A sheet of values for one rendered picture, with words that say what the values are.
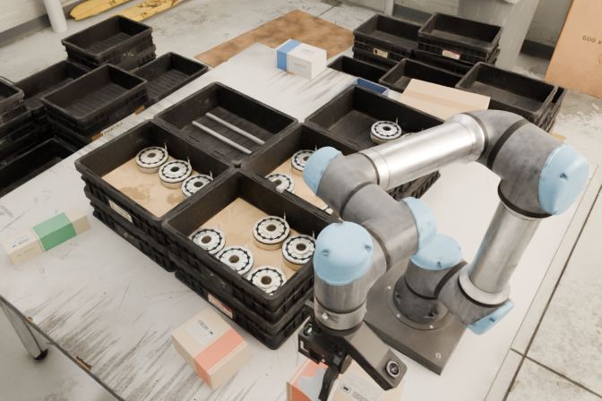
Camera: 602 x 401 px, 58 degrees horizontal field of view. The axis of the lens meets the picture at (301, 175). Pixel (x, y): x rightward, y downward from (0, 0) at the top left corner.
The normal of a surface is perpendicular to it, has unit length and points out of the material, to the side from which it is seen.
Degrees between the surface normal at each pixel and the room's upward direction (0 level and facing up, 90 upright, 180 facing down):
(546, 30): 90
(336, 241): 0
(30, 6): 90
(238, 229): 0
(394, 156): 30
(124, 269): 0
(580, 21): 77
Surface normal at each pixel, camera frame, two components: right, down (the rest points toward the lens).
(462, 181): 0.00, -0.75
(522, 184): -0.79, 0.37
